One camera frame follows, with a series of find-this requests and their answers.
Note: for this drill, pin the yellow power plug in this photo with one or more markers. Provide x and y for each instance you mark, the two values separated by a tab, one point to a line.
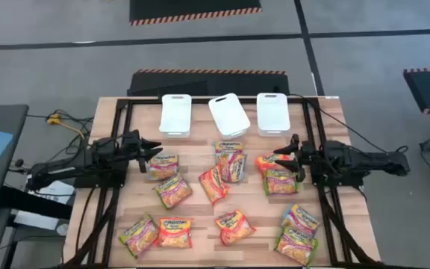
53	119

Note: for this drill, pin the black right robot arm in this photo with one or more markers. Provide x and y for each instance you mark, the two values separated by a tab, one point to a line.
368	160

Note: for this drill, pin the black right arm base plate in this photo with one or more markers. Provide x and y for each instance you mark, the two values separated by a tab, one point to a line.
349	180

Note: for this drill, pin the white plastic bin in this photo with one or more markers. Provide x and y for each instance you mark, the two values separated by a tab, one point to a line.
175	114
229	116
273	114

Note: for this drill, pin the white printed paper sheet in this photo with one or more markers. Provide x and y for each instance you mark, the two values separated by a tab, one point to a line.
56	192

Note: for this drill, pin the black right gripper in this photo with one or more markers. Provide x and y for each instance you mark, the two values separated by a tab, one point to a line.
312	158

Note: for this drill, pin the clear plastic cup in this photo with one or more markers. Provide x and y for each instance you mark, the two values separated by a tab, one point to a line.
62	229

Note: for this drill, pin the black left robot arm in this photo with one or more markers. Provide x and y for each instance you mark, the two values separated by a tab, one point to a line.
69	170

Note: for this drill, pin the black desk beam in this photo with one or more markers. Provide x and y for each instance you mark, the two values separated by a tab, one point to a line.
32	201

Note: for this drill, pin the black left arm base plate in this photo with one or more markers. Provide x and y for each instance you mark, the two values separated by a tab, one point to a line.
118	182

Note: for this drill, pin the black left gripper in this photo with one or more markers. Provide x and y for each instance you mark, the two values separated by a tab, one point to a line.
131	147

